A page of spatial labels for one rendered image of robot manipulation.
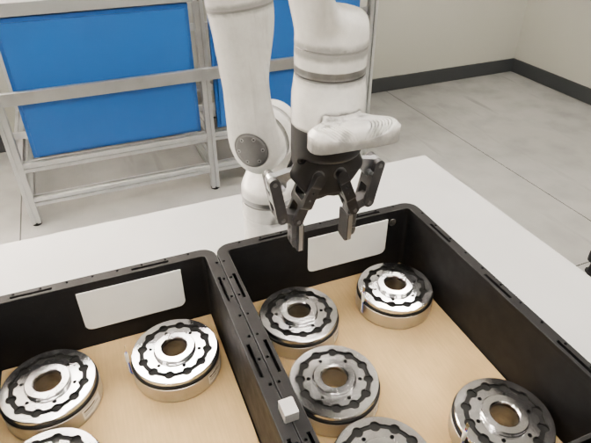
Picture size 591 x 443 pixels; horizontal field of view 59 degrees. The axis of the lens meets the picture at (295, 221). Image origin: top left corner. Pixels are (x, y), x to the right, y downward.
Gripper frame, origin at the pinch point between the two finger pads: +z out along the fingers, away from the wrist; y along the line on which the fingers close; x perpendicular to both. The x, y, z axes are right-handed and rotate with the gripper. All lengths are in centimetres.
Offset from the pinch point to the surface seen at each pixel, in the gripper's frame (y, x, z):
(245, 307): 10.7, 3.9, 5.2
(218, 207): 1, -52, 29
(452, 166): -148, -154, 98
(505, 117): -219, -198, 98
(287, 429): 11.7, 19.8, 5.0
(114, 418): 26.8, 5.5, 15.3
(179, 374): 19.1, 4.6, 12.3
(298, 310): 2.4, -1.0, 13.0
